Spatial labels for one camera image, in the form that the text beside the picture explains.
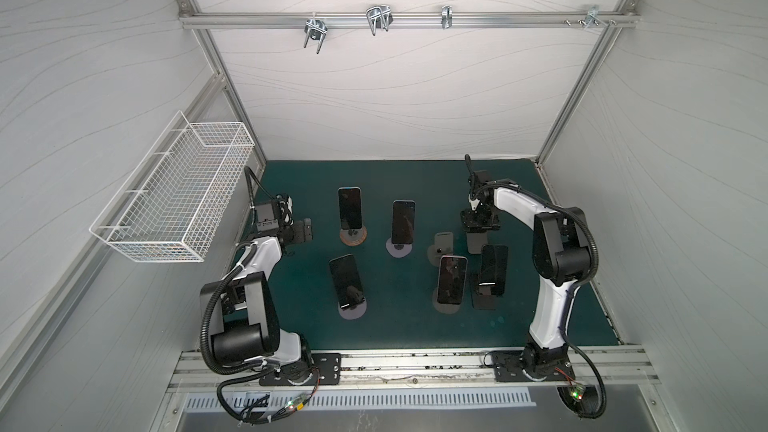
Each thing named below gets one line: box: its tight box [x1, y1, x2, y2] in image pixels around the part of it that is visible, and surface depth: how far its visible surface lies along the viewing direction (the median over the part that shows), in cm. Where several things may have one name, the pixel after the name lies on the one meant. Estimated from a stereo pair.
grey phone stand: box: [428, 232, 454, 267], surface depth 90 cm
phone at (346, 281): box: [329, 254, 366, 309], surface depth 78 cm
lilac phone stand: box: [385, 237, 413, 259], surface depth 97 cm
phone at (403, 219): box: [391, 200, 416, 244], surface depth 90 cm
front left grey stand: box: [338, 299, 367, 320], surface depth 84 cm
